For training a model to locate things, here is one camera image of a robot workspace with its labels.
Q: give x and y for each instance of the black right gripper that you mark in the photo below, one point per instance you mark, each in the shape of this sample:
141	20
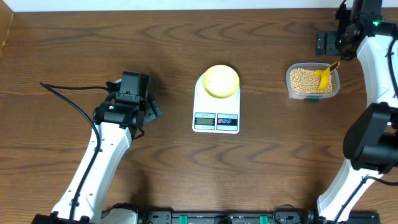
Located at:
329	49

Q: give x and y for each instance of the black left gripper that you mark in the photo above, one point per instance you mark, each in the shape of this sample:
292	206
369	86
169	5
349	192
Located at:
152	109

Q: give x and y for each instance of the yellow plastic scoop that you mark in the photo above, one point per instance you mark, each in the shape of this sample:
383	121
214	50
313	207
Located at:
324	75

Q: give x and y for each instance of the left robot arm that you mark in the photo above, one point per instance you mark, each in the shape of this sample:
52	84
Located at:
116	122

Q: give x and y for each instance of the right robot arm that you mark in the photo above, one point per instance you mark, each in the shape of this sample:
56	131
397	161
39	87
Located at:
370	152

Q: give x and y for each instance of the white digital kitchen scale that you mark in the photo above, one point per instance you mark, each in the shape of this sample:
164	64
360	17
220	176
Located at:
214	115

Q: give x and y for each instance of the yellow plastic bowl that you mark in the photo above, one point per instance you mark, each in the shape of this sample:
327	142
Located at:
221	81

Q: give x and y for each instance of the soybeans pile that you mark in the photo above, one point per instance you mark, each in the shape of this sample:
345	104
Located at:
305	81

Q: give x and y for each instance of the clear plastic container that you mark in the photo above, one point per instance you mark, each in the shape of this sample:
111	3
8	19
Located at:
312	66

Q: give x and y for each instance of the green tape label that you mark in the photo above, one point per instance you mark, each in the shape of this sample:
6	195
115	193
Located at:
313	100

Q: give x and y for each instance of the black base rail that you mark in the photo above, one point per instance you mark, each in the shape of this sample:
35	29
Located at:
168	216

